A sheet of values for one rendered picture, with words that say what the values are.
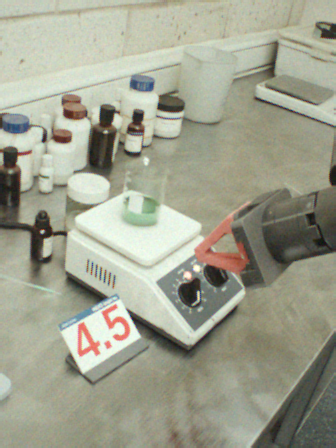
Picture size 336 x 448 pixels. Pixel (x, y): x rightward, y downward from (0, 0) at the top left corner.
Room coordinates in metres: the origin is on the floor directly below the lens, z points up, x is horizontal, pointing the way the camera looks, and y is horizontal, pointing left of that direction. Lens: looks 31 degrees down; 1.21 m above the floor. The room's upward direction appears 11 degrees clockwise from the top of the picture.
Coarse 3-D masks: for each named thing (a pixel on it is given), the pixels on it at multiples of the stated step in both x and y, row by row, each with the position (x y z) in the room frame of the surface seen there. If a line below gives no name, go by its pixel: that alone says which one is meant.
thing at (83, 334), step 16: (112, 304) 0.51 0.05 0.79; (96, 320) 0.48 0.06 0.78; (112, 320) 0.49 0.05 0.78; (128, 320) 0.50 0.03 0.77; (80, 336) 0.45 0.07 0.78; (96, 336) 0.46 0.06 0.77; (112, 336) 0.47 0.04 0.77; (128, 336) 0.49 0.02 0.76; (80, 352) 0.44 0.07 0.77; (96, 352) 0.45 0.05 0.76
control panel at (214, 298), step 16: (192, 256) 0.59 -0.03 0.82; (176, 272) 0.55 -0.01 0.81; (192, 272) 0.57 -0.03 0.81; (176, 288) 0.53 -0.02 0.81; (208, 288) 0.56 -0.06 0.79; (224, 288) 0.58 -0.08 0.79; (240, 288) 0.59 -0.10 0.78; (176, 304) 0.51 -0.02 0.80; (208, 304) 0.54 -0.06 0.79; (224, 304) 0.55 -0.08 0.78; (192, 320) 0.51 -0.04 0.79
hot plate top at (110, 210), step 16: (96, 208) 0.62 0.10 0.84; (112, 208) 0.63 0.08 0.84; (80, 224) 0.58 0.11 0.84; (96, 224) 0.58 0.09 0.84; (112, 224) 0.59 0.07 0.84; (160, 224) 0.61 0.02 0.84; (176, 224) 0.62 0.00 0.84; (192, 224) 0.63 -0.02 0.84; (112, 240) 0.56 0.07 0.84; (128, 240) 0.56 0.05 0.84; (144, 240) 0.57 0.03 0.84; (160, 240) 0.58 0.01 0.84; (176, 240) 0.58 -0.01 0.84; (128, 256) 0.54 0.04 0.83; (144, 256) 0.54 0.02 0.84; (160, 256) 0.55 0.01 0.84
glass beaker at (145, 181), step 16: (128, 160) 0.62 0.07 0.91; (144, 160) 0.64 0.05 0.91; (128, 176) 0.60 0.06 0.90; (144, 176) 0.59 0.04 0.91; (160, 176) 0.63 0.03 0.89; (128, 192) 0.60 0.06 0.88; (144, 192) 0.59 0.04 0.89; (160, 192) 0.60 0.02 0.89; (128, 208) 0.59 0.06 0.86; (144, 208) 0.59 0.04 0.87; (160, 208) 0.61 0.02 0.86; (128, 224) 0.59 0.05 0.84; (144, 224) 0.59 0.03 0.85
